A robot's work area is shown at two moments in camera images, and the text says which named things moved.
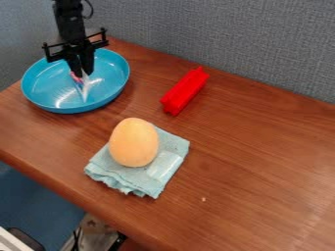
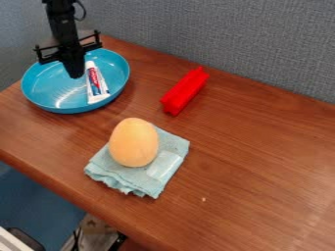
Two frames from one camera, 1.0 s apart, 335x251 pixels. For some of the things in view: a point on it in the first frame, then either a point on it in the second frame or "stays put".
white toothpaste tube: (81, 83) -> (97, 88)
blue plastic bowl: (48, 84) stays put
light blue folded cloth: (150, 178) stays put
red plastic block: (183, 90) stays put
